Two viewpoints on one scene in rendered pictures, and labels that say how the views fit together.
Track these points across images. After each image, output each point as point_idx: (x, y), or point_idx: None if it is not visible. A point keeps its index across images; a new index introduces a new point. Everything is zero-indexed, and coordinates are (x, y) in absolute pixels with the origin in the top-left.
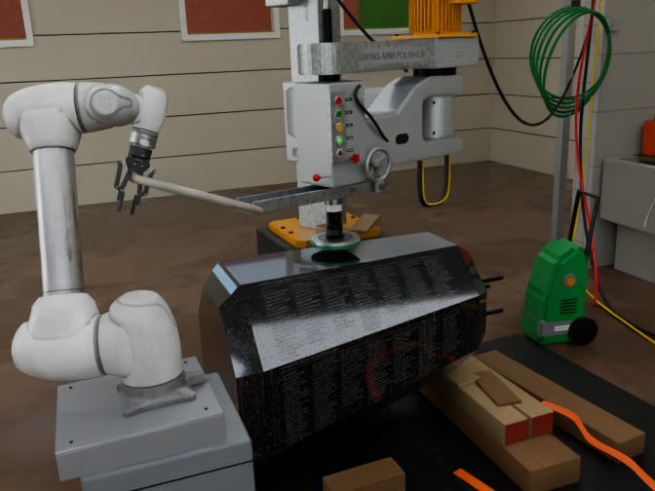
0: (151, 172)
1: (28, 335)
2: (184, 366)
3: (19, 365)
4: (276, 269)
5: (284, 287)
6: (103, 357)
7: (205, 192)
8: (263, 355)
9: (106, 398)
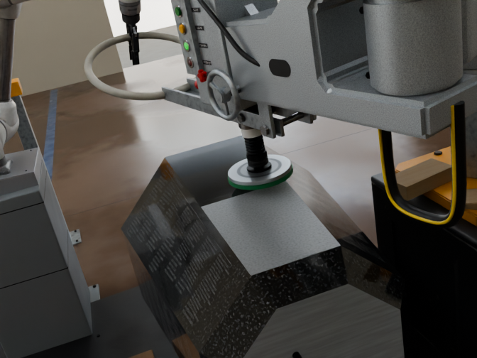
0: (132, 35)
1: None
2: (20, 171)
3: None
4: (201, 163)
5: (167, 180)
6: None
7: (86, 64)
8: (128, 217)
9: None
